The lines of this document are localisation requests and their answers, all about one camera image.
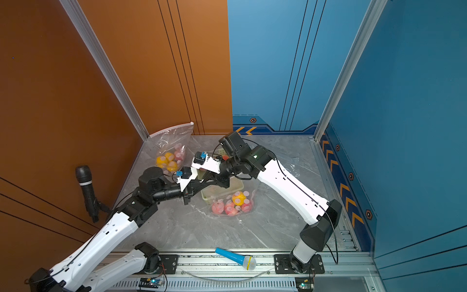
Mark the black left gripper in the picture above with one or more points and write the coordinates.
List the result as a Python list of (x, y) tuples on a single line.
[(188, 193)]

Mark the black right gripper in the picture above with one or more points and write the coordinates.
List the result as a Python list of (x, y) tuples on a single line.
[(218, 179)]

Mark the light green perforated basket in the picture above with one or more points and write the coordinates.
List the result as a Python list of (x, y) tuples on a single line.
[(213, 193)]

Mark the clear bag with pink dots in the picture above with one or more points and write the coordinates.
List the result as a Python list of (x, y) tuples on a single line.
[(250, 189)]

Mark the large pink peach top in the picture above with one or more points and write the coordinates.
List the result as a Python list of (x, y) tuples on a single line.
[(230, 209)]

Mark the pink peach front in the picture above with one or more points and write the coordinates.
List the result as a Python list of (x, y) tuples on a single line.
[(180, 154)]

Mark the yellow peach with red spot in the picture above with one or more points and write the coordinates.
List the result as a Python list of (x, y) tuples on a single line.
[(169, 156)]

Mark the clear zip-top bag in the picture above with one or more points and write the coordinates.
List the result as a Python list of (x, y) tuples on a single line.
[(168, 139)]

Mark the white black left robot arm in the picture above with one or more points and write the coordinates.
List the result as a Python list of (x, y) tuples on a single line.
[(79, 271)]

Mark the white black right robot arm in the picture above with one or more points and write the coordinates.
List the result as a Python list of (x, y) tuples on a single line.
[(321, 216)]

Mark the clear flat zip bag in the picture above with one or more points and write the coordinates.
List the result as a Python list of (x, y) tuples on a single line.
[(292, 164)]

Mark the blue toy microphone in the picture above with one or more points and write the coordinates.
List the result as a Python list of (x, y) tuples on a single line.
[(247, 262)]

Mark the left green circuit board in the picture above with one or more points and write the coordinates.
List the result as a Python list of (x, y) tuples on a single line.
[(149, 284)]

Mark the green circuit board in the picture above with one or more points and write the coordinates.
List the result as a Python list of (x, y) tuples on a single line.
[(149, 284), (304, 285)]

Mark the black microphone on stand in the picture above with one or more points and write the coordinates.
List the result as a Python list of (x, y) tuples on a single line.
[(92, 204)]

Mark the right green circuit board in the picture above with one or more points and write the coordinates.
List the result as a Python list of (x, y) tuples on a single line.
[(304, 285)]

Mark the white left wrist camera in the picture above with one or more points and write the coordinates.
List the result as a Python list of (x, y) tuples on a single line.
[(183, 177)]

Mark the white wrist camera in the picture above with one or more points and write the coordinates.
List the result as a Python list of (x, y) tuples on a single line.
[(202, 160), (183, 177)]

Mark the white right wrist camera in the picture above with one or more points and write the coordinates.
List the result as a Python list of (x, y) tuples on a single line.
[(202, 160)]

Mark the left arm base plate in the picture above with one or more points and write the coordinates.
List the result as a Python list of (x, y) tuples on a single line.
[(161, 264)]

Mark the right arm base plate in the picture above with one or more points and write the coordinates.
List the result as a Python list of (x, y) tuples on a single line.
[(287, 264)]

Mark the aluminium corner post left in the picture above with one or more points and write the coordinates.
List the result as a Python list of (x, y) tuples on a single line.
[(92, 43)]

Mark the aluminium corner post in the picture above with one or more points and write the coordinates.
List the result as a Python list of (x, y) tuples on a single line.
[(92, 43), (364, 33)]

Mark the aluminium corner post right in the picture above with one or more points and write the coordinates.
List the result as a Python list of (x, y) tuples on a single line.
[(364, 33)]

